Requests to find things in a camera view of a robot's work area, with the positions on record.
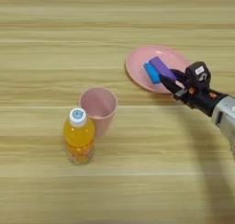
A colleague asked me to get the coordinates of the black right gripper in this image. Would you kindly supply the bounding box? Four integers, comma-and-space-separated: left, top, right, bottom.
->
158, 68, 229, 118

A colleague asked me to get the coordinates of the purple rectangular block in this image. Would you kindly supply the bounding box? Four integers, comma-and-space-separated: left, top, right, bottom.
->
148, 55, 179, 82

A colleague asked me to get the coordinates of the blue rectangular block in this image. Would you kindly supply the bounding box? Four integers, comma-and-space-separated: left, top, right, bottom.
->
142, 62, 162, 85

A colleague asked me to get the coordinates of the pink round plastic plate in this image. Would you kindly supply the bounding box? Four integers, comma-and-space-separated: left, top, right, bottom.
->
124, 45, 193, 95

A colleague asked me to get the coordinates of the pink plastic cup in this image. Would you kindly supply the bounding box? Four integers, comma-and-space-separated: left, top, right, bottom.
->
79, 86, 119, 138

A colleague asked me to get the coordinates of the small black box white label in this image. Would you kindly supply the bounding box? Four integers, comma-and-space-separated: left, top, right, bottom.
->
185, 61, 212, 84

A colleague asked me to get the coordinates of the orange juice bottle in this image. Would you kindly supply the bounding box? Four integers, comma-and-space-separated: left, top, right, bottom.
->
62, 106, 96, 166

